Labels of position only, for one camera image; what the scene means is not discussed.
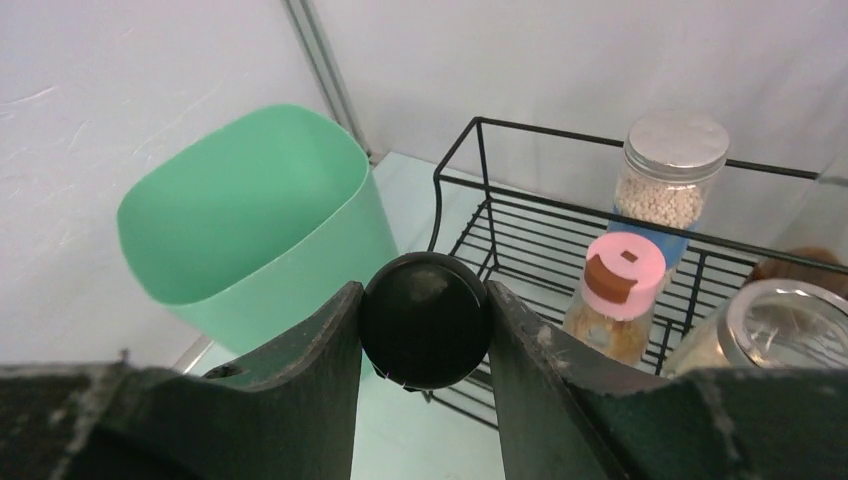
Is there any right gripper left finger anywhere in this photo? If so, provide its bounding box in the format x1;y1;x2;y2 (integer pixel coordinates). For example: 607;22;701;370
1;282;363;479

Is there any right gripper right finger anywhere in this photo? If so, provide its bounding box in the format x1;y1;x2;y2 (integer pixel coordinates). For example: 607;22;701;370
487;281;847;479

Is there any pink lid spice bottle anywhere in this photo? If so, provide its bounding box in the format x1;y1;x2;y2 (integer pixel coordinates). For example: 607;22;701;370
562;232;666;366

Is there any small black lid bottle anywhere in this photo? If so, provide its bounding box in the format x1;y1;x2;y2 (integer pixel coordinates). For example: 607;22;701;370
358;252;493;391

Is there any silver lid shaker jar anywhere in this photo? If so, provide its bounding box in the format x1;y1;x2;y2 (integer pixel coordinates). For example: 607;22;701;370
606;109;731;273

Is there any green plastic waste bin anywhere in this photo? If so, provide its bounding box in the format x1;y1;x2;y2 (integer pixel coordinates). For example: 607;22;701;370
117;104;398;355

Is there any black wire rack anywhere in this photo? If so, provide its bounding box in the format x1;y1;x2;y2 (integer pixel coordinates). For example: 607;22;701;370
423;116;848;432

